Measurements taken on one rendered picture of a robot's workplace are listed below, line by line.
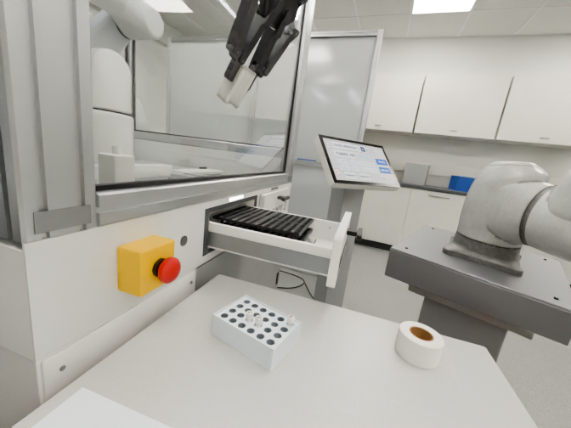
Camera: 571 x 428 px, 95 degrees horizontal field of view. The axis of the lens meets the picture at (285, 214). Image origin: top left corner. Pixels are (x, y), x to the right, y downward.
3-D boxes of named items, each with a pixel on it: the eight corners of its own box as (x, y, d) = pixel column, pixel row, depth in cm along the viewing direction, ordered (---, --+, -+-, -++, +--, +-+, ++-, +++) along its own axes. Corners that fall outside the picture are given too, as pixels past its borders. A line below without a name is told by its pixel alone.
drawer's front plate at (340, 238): (345, 247, 80) (352, 211, 77) (334, 290, 52) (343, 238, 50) (339, 245, 80) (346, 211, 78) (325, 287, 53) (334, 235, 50)
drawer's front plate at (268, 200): (285, 212, 117) (289, 188, 114) (262, 227, 89) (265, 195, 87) (282, 211, 117) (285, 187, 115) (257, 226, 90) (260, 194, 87)
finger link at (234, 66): (246, 54, 44) (234, 45, 41) (232, 82, 46) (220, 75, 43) (241, 50, 45) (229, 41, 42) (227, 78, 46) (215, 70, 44)
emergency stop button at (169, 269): (183, 278, 42) (183, 255, 41) (165, 289, 38) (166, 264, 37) (167, 273, 43) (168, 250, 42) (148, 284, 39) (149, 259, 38)
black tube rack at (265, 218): (311, 239, 76) (314, 218, 75) (295, 260, 60) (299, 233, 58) (242, 225, 82) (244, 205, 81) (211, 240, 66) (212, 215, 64)
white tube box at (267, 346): (298, 341, 45) (302, 322, 44) (270, 372, 38) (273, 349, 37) (244, 312, 51) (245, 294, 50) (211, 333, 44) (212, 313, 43)
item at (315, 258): (339, 242, 78) (343, 222, 77) (327, 277, 54) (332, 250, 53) (221, 217, 89) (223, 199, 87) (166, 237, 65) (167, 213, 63)
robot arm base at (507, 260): (519, 255, 82) (526, 238, 80) (522, 278, 65) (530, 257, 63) (453, 236, 93) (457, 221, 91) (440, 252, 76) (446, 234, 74)
